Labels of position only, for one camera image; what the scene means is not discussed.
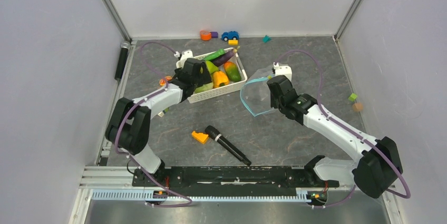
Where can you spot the orange toy bell pepper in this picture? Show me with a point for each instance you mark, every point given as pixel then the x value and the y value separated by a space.
pixel 219 79

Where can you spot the black microphone on table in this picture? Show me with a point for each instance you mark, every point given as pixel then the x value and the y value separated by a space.
pixel 216 135

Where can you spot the orange red round toy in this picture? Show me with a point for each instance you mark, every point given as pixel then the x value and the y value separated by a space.
pixel 164 80

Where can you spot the tan wooden cube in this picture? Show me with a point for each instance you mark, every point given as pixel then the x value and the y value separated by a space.
pixel 358 107

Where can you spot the orange tape roll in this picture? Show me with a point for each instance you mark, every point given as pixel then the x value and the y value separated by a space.
pixel 205 35

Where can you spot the purple small block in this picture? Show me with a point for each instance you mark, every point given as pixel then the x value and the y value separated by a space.
pixel 214 34

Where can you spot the green toy cucumber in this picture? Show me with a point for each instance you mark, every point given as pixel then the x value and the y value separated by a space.
pixel 216 54

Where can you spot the green toy pear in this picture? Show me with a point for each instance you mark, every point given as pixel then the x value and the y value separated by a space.
pixel 211 67

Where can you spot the teal triangular block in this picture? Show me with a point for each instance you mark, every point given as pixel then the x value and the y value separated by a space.
pixel 266 39

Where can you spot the blue toy car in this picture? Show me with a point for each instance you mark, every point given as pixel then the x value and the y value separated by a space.
pixel 231 35

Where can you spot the purple toy eggplant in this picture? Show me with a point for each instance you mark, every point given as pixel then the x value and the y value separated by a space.
pixel 224 58

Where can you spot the green toy cabbage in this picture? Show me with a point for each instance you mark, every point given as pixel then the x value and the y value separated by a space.
pixel 203 88

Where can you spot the lime green cube block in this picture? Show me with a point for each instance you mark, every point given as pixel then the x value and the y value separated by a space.
pixel 353 97

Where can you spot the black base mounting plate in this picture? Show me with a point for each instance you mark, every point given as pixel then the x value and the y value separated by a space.
pixel 233 181

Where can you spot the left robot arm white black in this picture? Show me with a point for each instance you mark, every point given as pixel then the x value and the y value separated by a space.
pixel 129 125

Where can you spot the red green toy mango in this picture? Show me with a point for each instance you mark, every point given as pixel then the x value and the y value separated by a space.
pixel 232 71

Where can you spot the orange wedge block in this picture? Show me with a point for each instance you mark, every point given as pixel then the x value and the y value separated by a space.
pixel 200 137

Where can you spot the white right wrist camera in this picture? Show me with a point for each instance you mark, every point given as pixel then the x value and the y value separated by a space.
pixel 282 69

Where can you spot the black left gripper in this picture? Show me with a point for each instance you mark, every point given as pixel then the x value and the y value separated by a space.
pixel 204 77

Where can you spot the black microphone on rail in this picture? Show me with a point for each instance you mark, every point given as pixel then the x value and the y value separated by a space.
pixel 122 60

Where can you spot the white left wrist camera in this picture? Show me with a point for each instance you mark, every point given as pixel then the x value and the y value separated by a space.
pixel 182 57

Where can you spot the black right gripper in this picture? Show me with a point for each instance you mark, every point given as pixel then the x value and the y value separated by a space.
pixel 272 102

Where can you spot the white plastic basket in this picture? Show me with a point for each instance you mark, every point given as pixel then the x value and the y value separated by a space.
pixel 231 87

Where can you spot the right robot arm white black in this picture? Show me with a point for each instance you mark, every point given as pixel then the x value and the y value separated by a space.
pixel 375 164

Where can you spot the green white lego stack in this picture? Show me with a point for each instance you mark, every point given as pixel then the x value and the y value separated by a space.
pixel 163 112

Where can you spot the clear zip top bag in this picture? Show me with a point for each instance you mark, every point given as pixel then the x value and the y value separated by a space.
pixel 255 94

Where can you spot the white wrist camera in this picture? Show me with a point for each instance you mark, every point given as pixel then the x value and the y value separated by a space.
pixel 182 57
pixel 282 69

